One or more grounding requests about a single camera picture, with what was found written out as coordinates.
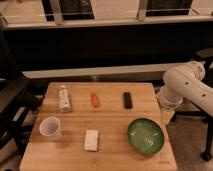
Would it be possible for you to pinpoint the green ceramic bowl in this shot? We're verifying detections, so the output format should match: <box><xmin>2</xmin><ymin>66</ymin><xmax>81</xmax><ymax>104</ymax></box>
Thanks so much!
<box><xmin>127</xmin><ymin>118</ymin><xmax>164</xmax><ymax>155</ymax></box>

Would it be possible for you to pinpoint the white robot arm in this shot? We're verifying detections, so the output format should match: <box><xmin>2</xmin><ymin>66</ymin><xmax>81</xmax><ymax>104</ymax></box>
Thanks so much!
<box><xmin>156</xmin><ymin>61</ymin><xmax>213</xmax><ymax>125</ymax></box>

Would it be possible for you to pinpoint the black rectangular block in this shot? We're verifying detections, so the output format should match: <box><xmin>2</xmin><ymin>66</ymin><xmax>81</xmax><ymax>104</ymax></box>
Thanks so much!
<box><xmin>123</xmin><ymin>92</ymin><xmax>132</xmax><ymax>109</ymax></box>

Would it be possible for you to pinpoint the white window sill ledge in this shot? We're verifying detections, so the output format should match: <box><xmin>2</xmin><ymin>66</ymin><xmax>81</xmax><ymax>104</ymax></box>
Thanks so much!
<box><xmin>21</xmin><ymin>62</ymin><xmax>188</xmax><ymax>80</ymax></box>

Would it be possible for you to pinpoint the black chair right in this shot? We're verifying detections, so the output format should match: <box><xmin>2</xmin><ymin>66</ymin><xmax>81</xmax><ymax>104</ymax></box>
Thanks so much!
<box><xmin>169</xmin><ymin>47</ymin><xmax>213</xmax><ymax>161</ymax></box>

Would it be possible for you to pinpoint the black chair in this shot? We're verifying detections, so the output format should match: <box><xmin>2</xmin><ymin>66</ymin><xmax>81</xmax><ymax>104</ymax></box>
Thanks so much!
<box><xmin>169</xmin><ymin>47</ymin><xmax>213</xmax><ymax>161</ymax></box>
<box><xmin>0</xmin><ymin>77</ymin><xmax>42</xmax><ymax>155</ymax></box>

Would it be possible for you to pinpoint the orange carrot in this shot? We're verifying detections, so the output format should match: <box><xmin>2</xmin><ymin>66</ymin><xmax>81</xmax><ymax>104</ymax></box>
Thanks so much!
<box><xmin>91</xmin><ymin>93</ymin><xmax>100</xmax><ymax>107</ymax></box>

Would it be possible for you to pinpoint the white rectangular block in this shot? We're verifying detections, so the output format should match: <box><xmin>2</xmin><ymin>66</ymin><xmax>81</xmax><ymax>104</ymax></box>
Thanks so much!
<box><xmin>84</xmin><ymin>130</ymin><xmax>99</xmax><ymax>151</ymax></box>

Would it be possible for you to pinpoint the small white bottle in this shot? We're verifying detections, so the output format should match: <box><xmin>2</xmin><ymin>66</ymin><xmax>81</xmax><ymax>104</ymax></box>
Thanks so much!
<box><xmin>59</xmin><ymin>85</ymin><xmax>71</xmax><ymax>112</ymax></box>

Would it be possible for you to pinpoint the white plastic cup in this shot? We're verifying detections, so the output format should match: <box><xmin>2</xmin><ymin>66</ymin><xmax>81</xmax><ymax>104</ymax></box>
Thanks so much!
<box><xmin>39</xmin><ymin>117</ymin><xmax>62</xmax><ymax>141</ymax></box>

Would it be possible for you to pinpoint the black chair left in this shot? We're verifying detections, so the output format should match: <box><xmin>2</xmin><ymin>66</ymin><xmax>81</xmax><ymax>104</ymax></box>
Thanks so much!
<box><xmin>0</xmin><ymin>77</ymin><xmax>42</xmax><ymax>155</ymax></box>

